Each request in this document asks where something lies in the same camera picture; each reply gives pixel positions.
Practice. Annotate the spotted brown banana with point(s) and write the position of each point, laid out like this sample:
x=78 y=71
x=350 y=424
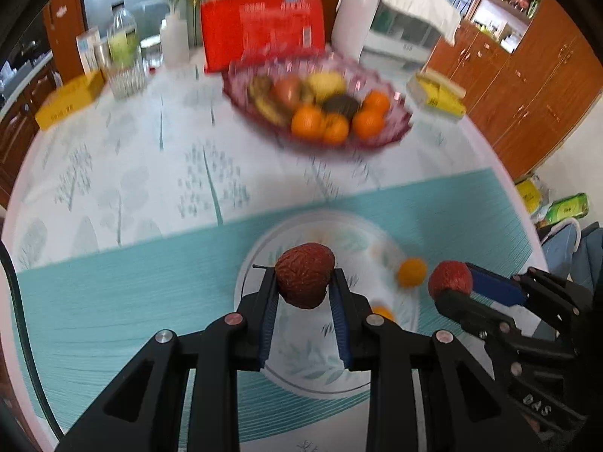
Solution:
x=268 y=103

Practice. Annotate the dark avocado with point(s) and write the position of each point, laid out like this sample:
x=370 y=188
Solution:
x=341 y=106

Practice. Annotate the small metal can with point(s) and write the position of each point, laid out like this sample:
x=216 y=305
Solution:
x=102 y=54

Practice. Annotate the wooden kitchen cabinet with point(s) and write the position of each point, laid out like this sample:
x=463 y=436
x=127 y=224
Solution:
x=19 y=113

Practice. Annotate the white tube carton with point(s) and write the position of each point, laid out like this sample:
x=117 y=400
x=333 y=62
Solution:
x=87 y=49

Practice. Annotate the tree print tablecloth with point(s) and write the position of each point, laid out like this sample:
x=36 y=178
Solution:
x=117 y=160

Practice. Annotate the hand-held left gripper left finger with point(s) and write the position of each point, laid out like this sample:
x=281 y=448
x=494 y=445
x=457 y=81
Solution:
x=266 y=320

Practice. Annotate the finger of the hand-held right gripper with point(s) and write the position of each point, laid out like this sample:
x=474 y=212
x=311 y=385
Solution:
x=494 y=285
x=471 y=313

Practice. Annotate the clear drinking glass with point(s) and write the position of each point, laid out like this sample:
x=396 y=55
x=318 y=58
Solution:
x=127 y=80

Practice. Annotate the white countertop appliance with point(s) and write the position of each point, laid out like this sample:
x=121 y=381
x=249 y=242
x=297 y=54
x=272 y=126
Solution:
x=353 y=9

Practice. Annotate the green bag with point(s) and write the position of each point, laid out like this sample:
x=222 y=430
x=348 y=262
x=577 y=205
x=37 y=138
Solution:
x=567 y=209

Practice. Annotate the red pack of paper cups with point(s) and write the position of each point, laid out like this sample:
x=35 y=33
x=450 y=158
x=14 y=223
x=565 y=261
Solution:
x=264 y=23

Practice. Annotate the small jar yellow lid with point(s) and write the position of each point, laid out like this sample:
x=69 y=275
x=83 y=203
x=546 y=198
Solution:
x=150 y=52

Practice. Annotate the yellow bag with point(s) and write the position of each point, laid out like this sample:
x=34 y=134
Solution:
x=530 y=197

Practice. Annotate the mandarin orange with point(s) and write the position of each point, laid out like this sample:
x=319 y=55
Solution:
x=368 y=123
x=336 y=129
x=308 y=122
x=377 y=101

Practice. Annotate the wooden wall cabinet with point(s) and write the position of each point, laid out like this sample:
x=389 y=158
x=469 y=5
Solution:
x=532 y=94

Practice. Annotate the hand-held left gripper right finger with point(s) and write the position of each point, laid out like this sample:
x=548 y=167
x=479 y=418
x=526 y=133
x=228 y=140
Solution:
x=341 y=325

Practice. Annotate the clear bottle green label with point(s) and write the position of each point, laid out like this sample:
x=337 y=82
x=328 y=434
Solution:
x=123 y=33

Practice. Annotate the white squeeze bottle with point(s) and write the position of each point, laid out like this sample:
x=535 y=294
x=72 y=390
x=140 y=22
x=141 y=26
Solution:
x=174 y=42

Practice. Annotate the red apple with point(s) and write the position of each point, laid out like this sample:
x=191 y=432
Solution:
x=288 y=90

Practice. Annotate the yellow cardboard box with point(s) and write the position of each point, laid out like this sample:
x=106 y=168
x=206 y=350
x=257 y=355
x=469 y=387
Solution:
x=68 y=101

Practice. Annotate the teal printed placemat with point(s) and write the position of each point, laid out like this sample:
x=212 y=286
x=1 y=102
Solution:
x=141 y=282

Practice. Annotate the yellow tissue pack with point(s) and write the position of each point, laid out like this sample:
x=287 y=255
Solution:
x=438 y=96

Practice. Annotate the small mandarin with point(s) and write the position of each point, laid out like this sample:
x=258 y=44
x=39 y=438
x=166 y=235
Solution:
x=382 y=313
x=412 y=271

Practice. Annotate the pink glass fruit bowl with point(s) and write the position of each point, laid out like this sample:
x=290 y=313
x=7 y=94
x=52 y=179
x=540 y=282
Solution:
x=395 y=122

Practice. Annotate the person's leg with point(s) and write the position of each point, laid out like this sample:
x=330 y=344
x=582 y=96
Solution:
x=565 y=249

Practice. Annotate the yellow pear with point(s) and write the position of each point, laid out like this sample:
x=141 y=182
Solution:
x=326 y=84

